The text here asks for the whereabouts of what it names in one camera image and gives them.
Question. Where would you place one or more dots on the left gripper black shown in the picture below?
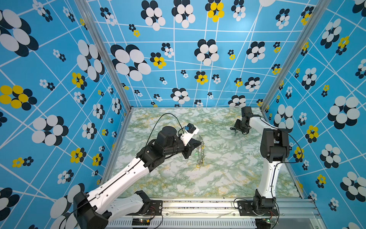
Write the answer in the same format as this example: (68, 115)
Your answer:
(190, 146)

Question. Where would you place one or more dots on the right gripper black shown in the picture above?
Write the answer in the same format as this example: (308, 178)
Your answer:
(236, 125)

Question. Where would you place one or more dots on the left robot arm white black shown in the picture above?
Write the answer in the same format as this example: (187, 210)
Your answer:
(97, 208)

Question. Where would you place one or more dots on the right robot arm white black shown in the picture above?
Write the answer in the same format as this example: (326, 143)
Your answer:
(274, 150)

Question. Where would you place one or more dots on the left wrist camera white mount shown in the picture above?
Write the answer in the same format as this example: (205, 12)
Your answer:
(188, 132)

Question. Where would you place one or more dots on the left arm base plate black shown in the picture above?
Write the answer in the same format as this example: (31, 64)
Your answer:
(152, 208)

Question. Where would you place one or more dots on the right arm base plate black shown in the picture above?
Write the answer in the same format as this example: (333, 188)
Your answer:
(247, 208)

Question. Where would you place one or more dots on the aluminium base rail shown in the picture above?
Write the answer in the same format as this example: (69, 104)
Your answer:
(225, 213)

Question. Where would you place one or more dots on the left corner aluminium post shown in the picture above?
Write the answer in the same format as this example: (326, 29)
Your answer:
(96, 37)

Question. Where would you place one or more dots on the corner aluminium post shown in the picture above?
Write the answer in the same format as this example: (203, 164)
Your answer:
(319, 10)
(96, 37)

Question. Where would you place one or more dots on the right corner aluminium post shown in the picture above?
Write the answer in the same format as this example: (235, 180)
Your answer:
(319, 10)

